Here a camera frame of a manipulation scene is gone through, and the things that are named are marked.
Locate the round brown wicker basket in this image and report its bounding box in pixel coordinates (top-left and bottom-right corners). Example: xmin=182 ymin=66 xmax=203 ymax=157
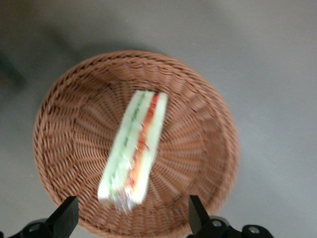
xmin=32 ymin=51 xmax=240 ymax=235

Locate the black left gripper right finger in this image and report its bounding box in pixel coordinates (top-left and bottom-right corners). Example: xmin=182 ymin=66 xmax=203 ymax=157
xmin=188 ymin=195 xmax=275 ymax=238

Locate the triangle sandwich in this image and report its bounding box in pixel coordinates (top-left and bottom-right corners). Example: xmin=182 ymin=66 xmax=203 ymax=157
xmin=97 ymin=89 xmax=169 ymax=214

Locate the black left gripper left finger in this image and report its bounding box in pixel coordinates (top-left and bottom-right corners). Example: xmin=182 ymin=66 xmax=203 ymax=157
xmin=0 ymin=195 xmax=79 ymax=238

